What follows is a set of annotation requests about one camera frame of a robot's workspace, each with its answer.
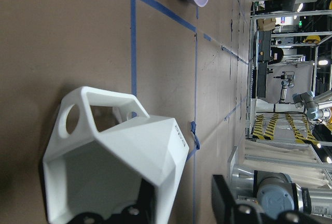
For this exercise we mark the white geometric cup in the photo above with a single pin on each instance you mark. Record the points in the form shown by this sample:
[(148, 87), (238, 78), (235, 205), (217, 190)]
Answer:
[(98, 133)]

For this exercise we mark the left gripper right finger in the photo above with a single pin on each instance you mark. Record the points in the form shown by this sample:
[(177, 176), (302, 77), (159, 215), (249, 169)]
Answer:
[(228, 210)]

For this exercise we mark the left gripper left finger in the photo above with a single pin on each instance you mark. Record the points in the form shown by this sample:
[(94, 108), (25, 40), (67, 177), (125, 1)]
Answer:
[(143, 210)]

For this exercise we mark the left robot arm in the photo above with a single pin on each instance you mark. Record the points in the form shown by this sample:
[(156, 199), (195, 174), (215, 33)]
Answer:
[(262, 197)]

